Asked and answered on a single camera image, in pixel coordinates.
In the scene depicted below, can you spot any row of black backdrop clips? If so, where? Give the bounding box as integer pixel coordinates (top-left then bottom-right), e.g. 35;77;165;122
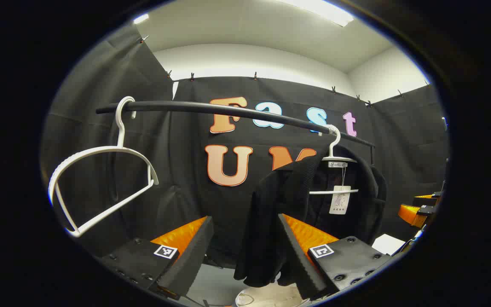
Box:
137;36;431;107

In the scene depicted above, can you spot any black knit garment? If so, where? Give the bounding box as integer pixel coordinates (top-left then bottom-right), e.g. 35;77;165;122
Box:
234;145;387;287

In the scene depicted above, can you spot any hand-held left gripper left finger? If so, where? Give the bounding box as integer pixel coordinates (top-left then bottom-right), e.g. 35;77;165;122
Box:
101;215;214;299

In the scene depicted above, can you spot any white flat sheet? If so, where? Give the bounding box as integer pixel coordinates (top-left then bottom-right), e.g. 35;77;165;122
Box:
371;234;406;255

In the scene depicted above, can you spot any white paper hang tag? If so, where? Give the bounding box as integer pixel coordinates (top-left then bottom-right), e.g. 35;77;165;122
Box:
329;185;352;215

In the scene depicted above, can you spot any black clothes rack rail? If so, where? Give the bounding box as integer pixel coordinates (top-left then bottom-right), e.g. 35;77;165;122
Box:
95;100;376;165

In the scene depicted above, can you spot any long ceiling light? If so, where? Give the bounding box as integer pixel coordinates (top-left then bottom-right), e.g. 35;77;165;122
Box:
280;0;355;27

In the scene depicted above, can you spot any bare white plastic hanger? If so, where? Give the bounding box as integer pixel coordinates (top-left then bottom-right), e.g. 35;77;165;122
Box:
48;96;159;238

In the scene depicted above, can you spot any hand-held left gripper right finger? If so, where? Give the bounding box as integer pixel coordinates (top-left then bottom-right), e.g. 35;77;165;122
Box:
277;213;393;301

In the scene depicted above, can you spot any white hanger with crossbar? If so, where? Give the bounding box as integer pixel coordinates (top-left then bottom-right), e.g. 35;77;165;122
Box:
309;125;359;195

